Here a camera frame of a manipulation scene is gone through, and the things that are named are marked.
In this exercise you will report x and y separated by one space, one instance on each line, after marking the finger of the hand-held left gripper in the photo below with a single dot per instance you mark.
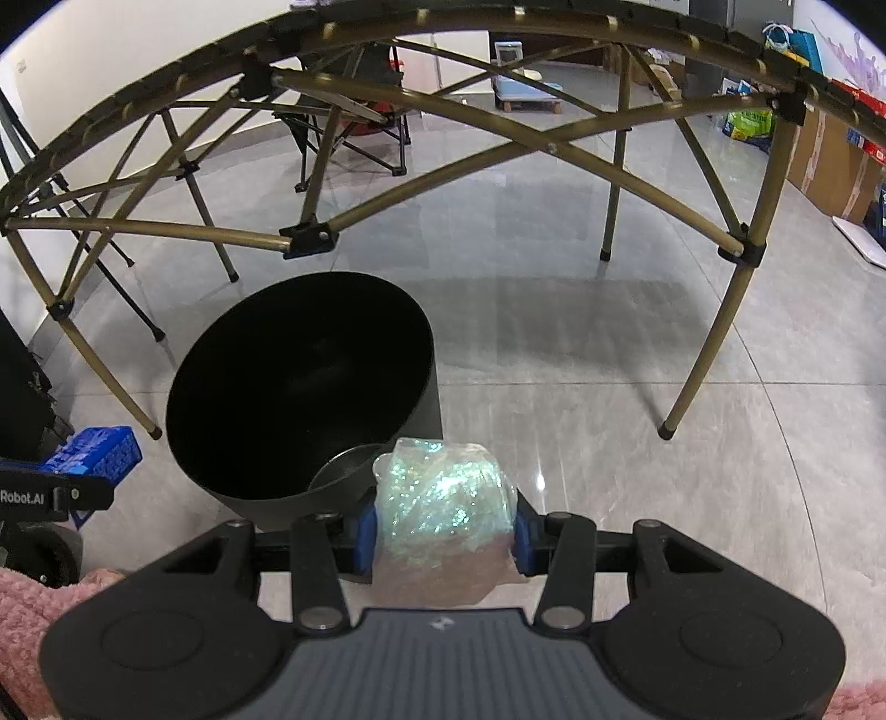
93 451

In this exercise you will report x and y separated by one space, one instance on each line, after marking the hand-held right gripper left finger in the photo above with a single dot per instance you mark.
365 543

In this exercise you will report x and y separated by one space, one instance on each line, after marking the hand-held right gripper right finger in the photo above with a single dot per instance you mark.
524 547

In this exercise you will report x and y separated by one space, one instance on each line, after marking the iridescent plastic bag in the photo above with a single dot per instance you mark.
443 512

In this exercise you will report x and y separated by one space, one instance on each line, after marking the black trash bin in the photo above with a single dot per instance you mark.
297 381

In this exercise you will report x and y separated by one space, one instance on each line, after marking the person's left forearm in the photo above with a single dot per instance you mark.
34 637

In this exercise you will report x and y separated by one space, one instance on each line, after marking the person's right forearm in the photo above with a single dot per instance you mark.
862 705

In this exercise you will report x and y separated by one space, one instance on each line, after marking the black suitcase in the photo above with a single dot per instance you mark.
24 388

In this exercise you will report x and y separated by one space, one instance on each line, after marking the black tripod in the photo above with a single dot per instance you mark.
104 277

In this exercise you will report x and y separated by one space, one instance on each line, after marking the folding camping table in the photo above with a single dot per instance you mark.
747 249

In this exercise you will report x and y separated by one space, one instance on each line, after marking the black folding chair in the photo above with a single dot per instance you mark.
377 124

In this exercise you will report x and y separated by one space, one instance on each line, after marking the low blue platform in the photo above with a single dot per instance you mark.
529 90

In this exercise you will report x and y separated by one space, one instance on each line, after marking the white bathroom scale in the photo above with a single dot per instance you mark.
862 239

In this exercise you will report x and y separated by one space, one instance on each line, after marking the green bag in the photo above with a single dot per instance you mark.
749 126

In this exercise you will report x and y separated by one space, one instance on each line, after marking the large cardboard box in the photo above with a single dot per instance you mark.
834 166

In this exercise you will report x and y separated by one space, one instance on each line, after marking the red gift box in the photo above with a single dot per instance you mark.
865 111

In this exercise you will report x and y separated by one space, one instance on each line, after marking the blue gift bag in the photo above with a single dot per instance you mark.
796 47

